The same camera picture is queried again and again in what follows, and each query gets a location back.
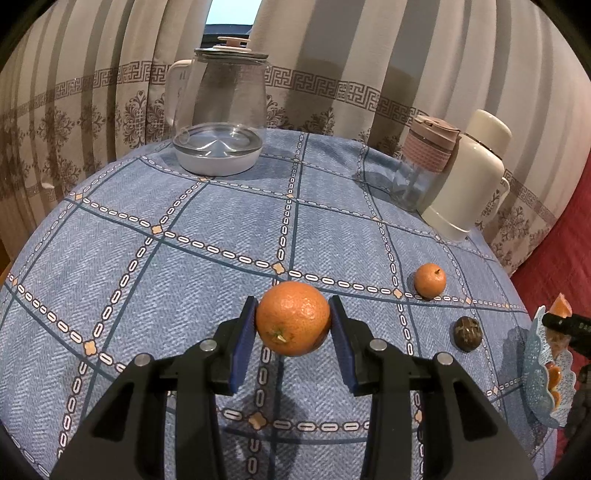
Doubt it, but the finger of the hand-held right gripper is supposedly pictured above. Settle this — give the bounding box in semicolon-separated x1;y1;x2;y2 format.
542;313;591;358

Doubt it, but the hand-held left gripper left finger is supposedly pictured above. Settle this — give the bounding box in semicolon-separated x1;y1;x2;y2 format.
50;295;258;480

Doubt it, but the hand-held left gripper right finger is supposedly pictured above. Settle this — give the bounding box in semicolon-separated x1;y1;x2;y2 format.
329;295;539;480

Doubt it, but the clear bag of oranges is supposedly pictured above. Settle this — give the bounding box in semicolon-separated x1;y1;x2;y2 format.
542;292;573;411

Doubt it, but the clear glass fruit plate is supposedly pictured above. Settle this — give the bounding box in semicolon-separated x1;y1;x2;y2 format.
523;305;575;428

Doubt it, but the dark brown round fruit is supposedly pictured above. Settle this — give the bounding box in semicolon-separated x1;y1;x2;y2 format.
452;316;484;353

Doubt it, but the small orange with stem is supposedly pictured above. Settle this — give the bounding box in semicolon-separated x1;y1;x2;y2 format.
413;263;447;300

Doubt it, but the red sofa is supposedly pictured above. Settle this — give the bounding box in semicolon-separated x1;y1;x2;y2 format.
508;161;591;462

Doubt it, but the blue checked tablecloth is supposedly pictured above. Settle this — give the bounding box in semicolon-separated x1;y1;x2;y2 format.
0;128;559;480

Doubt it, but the cream thermos flask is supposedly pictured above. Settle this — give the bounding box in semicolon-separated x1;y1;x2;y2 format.
418;109;514;243

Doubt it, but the glass cup with pink lid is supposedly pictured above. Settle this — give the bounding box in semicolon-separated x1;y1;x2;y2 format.
390;115;462;212

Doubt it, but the glass kettle with white base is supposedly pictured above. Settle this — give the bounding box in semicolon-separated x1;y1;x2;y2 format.
165;36;272;176

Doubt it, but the beige patterned curtain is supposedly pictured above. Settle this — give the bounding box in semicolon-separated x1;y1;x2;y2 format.
0;0;591;278

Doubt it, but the window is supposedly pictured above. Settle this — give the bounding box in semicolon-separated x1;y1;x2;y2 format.
203;0;264;47

